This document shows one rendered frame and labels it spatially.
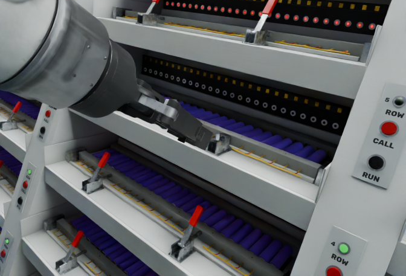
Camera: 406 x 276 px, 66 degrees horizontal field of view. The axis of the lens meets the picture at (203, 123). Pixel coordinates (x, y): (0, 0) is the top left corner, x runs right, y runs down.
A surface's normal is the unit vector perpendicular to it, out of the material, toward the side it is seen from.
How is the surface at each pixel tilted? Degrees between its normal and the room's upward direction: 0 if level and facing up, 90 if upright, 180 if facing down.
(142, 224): 19
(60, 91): 128
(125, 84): 85
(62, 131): 90
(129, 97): 99
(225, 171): 109
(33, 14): 81
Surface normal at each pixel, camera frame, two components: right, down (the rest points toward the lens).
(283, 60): -0.62, 0.18
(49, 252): 0.13, -0.94
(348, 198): -0.54, -0.14
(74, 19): 0.88, -0.26
